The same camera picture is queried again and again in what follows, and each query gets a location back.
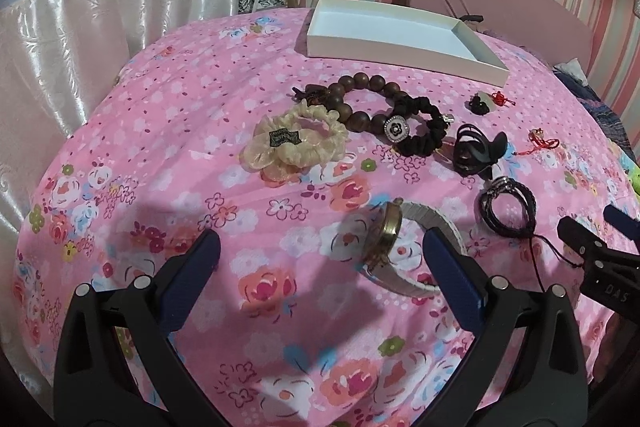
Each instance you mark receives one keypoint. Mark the pink floral bedspread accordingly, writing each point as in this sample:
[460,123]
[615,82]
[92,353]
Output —
[288,332]

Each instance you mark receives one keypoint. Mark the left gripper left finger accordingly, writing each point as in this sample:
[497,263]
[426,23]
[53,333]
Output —
[92,383]

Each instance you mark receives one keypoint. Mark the cream satin curtain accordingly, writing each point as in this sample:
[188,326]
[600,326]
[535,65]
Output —
[59,59]

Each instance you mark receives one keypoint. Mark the white shallow cardboard box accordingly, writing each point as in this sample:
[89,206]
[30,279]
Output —
[391,34]

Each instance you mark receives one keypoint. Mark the orange gourd pendant red knot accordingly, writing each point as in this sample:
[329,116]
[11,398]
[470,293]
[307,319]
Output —
[499,99]

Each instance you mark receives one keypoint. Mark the black plastic hair claw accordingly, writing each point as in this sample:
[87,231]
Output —
[476,155]

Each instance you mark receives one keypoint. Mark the white band wrist watch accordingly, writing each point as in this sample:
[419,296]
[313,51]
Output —
[387,259]

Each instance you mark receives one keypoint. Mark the pink padded headboard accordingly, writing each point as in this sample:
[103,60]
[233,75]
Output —
[544,27]

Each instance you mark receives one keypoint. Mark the red string jade bead charm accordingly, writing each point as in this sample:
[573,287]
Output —
[537,141]

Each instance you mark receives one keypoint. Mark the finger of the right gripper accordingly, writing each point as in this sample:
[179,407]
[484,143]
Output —
[582,241]
[620,221]

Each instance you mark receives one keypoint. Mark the dark blue patterned blanket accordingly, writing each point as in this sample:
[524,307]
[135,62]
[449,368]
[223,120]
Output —
[607,120]

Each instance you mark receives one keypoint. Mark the cream satin scrunchie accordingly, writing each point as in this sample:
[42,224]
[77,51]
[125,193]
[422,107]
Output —
[299,139]

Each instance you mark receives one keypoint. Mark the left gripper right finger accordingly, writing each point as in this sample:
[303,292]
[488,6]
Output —
[525,365]

